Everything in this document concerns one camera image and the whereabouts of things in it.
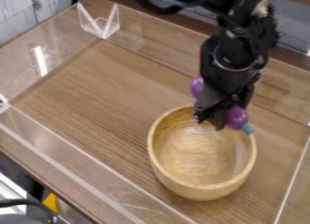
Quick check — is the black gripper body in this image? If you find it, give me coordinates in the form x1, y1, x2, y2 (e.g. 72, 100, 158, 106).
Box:
194, 34, 267, 123

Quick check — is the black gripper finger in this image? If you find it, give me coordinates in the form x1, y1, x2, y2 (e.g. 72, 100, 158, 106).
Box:
238, 83, 254, 109
210, 109, 226, 131

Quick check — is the purple toy eggplant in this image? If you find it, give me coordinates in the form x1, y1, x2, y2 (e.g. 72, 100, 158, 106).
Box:
190, 76, 254, 135

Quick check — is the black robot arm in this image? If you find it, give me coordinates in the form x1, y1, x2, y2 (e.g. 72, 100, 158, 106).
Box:
135, 0, 279, 131

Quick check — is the brown wooden bowl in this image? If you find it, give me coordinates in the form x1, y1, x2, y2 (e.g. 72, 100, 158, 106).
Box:
147, 106, 258, 200

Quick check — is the yellow black device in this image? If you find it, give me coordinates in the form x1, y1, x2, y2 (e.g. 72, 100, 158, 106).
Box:
23, 190, 74, 224

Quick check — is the clear acrylic corner bracket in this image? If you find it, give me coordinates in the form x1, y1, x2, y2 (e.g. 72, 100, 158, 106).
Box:
76, 4, 120, 40

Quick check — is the clear acrylic barrier wall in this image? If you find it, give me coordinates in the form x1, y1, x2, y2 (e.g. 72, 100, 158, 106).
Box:
0, 100, 195, 224

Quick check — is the black cable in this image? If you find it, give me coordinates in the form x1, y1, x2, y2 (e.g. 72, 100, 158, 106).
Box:
0, 199, 56, 222

